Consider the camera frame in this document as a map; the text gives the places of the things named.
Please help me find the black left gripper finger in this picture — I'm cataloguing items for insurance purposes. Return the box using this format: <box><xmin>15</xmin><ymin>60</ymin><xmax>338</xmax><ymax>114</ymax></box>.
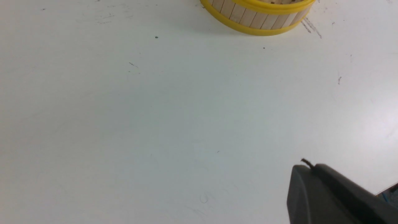
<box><xmin>287</xmin><ymin>159</ymin><xmax>398</xmax><ymax>224</ymax></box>

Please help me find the bamboo steamer tray yellow rim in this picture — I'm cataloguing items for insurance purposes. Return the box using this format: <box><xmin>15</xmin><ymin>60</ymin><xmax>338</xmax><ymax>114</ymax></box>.
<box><xmin>201</xmin><ymin>0</ymin><xmax>315</xmax><ymax>36</ymax></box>

